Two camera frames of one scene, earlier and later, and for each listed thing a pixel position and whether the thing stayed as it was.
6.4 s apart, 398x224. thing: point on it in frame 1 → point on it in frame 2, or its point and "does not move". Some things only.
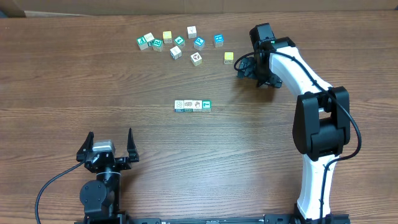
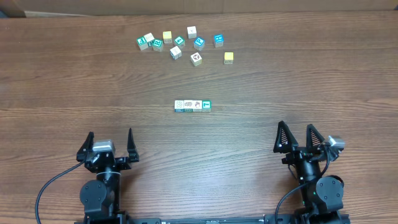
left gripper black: x=125 y=162 does not move
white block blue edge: x=179 y=106 does not move
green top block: x=206 y=105 does not move
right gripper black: x=273 y=79 → x=305 y=152
